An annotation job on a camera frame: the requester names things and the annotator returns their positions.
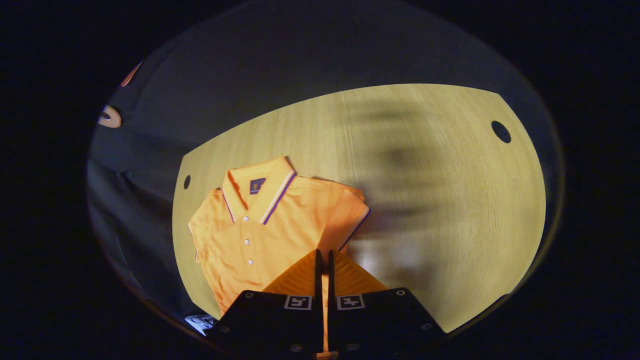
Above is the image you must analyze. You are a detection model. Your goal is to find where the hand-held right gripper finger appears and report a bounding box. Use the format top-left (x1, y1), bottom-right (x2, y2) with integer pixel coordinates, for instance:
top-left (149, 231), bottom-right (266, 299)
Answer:
top-left (207, 248), bottom-right (325, 360)
top-left (327, 248), bottom-right (446, 359)

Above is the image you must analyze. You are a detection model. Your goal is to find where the orange T-shirt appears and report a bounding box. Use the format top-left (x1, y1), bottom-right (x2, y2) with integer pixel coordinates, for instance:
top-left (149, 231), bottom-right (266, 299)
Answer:
top-left (187, 156), bottom-right (372, 318)

